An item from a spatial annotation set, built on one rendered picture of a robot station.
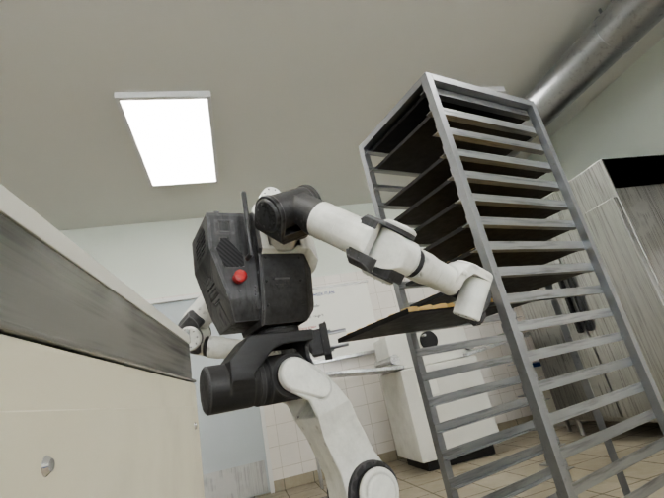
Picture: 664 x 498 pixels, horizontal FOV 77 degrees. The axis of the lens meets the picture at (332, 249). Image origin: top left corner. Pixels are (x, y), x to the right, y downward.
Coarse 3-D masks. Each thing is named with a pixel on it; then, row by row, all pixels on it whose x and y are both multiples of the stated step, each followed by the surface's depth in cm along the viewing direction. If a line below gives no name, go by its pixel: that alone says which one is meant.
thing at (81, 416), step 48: (0, 336) 14; (48, 336) 17; (0, 384) 14; (48, 384) 17; (96, 384) 21; (144, 384) 29; (192, 384) 46; (0, 432) 13; (48, 432) 16; (96, 432) 20; (144, 432) 27; (192, 432) 42; (0, 480) 13; (48, 480) 15; (96, 480) 19; (144, 480) 26; (192, 480) 39
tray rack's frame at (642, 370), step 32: (416, 96) 160; (480, 96) 168; (512, 96) 176; (384, 128) 176; (544, 128) 179; (576, 224) 165; (608, 288) 155; (576, 352) 167; (640, 352) 148; (608, 448) 157
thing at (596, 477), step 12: (648, 444) 136; (660, 444) 138; (624, 456) 127; (636, 456) 130; (600, 468) 121; (612, 468) 123; (624, 468) 125; (576, 480) 115; (588, 480) 117; (600, 480) 119; (576, 492) 113
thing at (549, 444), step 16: (432, 80) 152; (432, 96) 149; (432, 112) 149; (448, 128) 145; (448, 144) 142; (448, 160) 142; (464, 176) 139; (464, 192) 136; (464, 208) 136; (480, 224) 133; (480, 240) 131; (480, 256) 131; (496, 272) 128; (496, 288) 126; (496, 304) 126; (512, 320) 123; (512, 336) 121; (512, 352) 121; (528, 368) 118; (528, 384) 117; (528, 400) 117; (544, 416) 114; (544, 432) 113; (544, 448) 113; (560, 464) 110; (560, 480) 109; (560, 496) 109
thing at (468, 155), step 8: (464, 152) 149; (472, 152) 152; (480, 152) 154; (464, 160) 151; (472, 160) 153; (480, 160) 154; (488, 160) 155; (496, 160) 157; (504, 160) 160; (512, 160) 162; (520, 160) 165; (528, 160) 168; (520, 168) 167; (528, 168) 169; (536, 168) 170; (544, 168) 172
